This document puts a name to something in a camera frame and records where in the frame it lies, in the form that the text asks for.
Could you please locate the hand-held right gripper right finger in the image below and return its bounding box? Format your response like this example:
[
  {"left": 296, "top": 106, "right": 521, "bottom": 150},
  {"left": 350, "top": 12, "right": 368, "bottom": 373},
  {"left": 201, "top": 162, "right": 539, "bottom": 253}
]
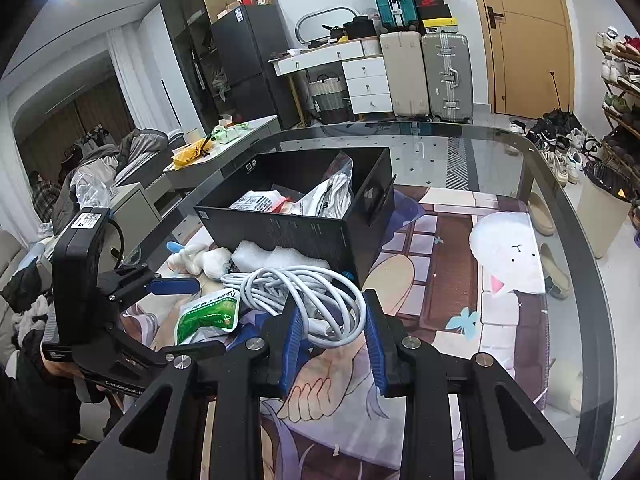
[{"left": 362, "top": 289, "right": 596, "bottom": 480}]

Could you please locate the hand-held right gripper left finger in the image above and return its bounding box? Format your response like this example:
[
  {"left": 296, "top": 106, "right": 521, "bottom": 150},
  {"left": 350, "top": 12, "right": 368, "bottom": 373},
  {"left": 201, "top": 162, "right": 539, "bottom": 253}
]
[{"left": 75, "top": 305, "right": 306, "bottom": 480}]

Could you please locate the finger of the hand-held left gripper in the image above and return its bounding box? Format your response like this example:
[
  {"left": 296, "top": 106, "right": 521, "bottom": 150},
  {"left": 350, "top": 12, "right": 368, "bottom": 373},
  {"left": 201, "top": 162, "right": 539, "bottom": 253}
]
[
  {"left": 107, "top": 265, "right": 202, "bottom": 307},
  {"left": 117, "top": 327, "right": 227, "bottom": 365}
]

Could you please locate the white cable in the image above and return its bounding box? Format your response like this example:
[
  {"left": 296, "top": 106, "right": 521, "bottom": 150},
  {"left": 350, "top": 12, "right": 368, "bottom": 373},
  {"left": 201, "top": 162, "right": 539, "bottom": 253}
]
[{"left": 222, "top": 266, "right": 368, "bottom": 351}]

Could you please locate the black cardboard box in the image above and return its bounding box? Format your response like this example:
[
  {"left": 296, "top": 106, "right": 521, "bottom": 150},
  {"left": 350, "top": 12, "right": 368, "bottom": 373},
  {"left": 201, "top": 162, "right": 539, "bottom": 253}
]
[{"left": 193, "top": 147, "right": 397, "bottom": 281}]

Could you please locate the bag of cream laces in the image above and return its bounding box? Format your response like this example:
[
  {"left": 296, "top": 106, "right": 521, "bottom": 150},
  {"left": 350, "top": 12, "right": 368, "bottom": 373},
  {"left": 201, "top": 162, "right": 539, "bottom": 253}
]
[{"left": 230, "top": 190, "right": 301, "bottom": 216}]

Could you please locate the bag of white laces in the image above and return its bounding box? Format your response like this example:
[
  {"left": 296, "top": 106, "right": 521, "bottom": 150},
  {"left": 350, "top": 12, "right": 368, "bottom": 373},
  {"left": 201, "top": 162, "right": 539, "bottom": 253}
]
[{"left": 295, "top": 152, "right": 356, "bottom": 218}]

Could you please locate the person's left forearm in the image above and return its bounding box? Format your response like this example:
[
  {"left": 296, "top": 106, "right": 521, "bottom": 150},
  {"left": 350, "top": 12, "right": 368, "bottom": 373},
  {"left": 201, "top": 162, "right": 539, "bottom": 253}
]
[{"left": 0, "top": 330, "right": 101, "bottom": 480}]

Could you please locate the person's left hand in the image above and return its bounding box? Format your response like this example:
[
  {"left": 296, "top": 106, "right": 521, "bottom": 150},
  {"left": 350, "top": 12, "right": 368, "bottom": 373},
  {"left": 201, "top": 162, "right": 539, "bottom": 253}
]
[{"left": 45, "top": 357, "right": 83, "bottom": 386}]

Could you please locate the white blue plush toy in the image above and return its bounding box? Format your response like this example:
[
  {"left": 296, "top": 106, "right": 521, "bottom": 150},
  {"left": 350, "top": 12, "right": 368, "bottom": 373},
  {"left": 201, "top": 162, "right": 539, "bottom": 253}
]
[{"left": 166, "top": 241, "right": 233, "bottom": 281}]

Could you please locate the green white packet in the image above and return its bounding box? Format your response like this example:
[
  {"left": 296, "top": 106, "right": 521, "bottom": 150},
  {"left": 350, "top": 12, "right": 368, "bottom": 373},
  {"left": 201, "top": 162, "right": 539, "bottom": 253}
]
[{"left": 175, "top": 291, "right": 242, "bottom": 346}]

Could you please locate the small grey cabinet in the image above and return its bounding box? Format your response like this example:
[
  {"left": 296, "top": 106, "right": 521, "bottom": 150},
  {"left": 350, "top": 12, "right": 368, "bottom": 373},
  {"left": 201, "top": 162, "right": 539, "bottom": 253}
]
[{"left": 107, "top": 182, "right": 163, "bottom": 241}]

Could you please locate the clear plastic bag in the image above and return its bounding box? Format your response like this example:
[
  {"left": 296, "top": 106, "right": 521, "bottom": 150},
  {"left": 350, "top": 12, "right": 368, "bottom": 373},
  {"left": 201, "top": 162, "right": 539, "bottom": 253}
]
[{"left": 75, "top": 170, "right": 118, "bottom": 206}]

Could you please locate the printed desk mat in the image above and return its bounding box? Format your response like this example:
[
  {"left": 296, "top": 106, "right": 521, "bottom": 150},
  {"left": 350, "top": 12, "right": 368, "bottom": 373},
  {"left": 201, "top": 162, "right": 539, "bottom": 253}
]
[{"left": 120, "top": 187, "right": 548, "bottom": 480}]

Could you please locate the yellow bag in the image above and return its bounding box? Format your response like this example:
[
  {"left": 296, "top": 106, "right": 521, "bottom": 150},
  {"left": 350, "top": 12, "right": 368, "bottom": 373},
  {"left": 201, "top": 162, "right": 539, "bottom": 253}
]
[{"left": 171, "top": 140, "right": 211, "bottom": 168}]

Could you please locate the grey jacket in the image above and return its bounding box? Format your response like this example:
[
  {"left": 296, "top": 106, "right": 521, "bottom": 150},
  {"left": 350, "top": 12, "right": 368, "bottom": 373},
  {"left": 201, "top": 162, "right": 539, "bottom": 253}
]
[{"left": 117, "top": 128, "right": 168, "bottom": 181}]

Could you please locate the grey side table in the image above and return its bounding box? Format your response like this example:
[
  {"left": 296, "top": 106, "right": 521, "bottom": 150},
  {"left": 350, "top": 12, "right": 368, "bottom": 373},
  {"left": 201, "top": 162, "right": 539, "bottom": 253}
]
[{"left": 162, "top": 116, "right": 281, "bottom": 191}]

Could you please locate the beige slipper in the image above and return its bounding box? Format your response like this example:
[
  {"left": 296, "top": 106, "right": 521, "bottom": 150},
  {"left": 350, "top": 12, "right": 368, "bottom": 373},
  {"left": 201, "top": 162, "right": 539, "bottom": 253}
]
[
  {"left": 540, "top": 244, "right": 572, "bottom": 299},
  {"left": 527, "top": 192, "right": 557, "bottom": 237}
]

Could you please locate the white curtain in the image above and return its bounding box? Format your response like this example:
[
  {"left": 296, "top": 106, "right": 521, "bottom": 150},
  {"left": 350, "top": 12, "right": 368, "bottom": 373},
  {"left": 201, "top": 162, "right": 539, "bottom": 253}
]
[{"left": 107, "top": 5, "right": 181, "bottom": 133}]

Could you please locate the dark grey fridge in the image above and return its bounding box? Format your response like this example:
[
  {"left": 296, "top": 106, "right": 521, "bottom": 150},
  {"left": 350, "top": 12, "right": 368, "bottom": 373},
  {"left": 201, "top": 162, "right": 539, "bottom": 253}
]
[{"left": 210, "top": 4, "right": 301, "bottom": 130}]

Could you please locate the tall dark cabinet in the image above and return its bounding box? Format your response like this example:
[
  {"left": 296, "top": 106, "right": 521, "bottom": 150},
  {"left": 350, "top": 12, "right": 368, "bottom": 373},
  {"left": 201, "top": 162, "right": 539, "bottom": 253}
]
[{"left": 162, "top": 0, "right": 236, "bottom": 126}]

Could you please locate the woven basket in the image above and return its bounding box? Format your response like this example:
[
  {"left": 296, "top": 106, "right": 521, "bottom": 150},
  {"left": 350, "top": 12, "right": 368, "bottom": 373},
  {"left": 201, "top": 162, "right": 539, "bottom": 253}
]
[{"left": 307, "top": 75, "right": 348, "bottom": 123}]

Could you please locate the bin with black bag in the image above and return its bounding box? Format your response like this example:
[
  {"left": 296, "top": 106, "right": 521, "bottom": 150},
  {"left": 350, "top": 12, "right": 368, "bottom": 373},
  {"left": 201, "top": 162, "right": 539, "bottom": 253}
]
[{"left": 575, "top": 160, "right": 637, "bottom": 259}]

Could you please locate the white desk with drawers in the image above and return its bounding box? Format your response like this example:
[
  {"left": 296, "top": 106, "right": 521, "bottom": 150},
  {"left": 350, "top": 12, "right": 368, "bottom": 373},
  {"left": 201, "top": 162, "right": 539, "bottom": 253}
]
[{"left": 270, "top": 40, "right": 393, "bottom": 126}]

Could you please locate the pile of shoes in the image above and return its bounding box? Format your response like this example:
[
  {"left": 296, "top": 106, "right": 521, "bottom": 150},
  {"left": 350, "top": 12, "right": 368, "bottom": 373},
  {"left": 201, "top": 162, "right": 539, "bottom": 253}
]
[{"left": 510, "top": 110, "right": 601, "bottom": 186}]

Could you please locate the beige suitcase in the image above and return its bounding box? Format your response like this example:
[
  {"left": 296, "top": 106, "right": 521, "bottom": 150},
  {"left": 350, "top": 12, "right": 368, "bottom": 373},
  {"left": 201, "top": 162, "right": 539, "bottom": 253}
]
[{"left": 379, "top": 31, "right": 432, "bottom": 120}]

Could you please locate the silver suitcase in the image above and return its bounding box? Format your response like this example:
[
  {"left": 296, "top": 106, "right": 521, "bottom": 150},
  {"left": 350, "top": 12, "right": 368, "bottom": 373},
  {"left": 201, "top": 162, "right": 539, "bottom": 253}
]
[{"left": 421, "top": 32, "right": 475, "bottom": 123}]

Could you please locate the black umbrella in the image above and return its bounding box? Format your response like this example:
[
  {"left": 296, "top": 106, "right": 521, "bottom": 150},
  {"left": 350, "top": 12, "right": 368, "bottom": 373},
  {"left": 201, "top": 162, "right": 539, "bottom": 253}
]
[{"left": 530, "top": 72, "right": 583, "bottom": 133}]

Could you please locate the black bag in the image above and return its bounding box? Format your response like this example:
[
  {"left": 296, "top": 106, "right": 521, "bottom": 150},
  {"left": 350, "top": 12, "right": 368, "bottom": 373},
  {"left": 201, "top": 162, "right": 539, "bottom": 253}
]
[{"left": 345, "top": 16, "right": 376, "bottom": 41}]

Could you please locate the wooden shoe rack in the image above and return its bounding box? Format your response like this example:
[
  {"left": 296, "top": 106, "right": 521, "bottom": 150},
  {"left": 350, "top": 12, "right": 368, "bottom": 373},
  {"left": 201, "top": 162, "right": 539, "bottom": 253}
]
[{"left": 595, "top": 25, "right": 640, "bottom": 196}]

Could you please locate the wooden door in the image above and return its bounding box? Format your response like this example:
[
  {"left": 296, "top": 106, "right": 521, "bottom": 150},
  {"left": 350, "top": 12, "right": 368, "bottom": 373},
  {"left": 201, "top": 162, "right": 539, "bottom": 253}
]
[{"left": 465, "top": 0, "right": 576, "bottom": 116}]

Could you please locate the oval mirror frame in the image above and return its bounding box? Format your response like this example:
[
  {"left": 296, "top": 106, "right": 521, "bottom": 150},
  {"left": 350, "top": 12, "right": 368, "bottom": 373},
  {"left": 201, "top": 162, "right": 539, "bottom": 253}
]
[{"left": 295, "top": 7, "right": 358, "bottom": 48}]

